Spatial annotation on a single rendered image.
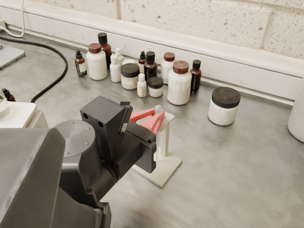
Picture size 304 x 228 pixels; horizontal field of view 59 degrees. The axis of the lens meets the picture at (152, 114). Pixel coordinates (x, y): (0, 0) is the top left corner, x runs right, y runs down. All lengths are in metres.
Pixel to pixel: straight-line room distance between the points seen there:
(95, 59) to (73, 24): 0.24
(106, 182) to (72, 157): 0.09
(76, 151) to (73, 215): 0.08
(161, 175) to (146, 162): 0.15
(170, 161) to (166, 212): 0.11
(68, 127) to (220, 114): 0.41
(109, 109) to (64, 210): 0.15
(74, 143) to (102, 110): 0.05
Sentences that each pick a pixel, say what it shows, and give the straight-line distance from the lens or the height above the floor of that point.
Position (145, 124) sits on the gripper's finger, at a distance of 0.41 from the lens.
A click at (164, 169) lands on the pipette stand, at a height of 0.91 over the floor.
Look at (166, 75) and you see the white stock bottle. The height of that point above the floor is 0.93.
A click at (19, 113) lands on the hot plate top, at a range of 0.62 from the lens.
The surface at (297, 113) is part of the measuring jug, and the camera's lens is 0.68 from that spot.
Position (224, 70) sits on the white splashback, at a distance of 0.78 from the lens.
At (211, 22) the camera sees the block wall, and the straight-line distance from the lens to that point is 0.78.
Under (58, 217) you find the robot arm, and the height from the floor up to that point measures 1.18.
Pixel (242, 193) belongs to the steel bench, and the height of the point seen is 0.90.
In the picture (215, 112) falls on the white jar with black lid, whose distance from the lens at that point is 0.66.
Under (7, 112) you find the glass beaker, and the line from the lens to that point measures 0.62.
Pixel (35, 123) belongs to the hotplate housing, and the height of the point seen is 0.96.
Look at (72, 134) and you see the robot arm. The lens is 0.32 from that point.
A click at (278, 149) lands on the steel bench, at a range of 0.67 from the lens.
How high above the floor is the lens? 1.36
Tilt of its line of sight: 42 degrees down
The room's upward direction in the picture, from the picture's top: straight up
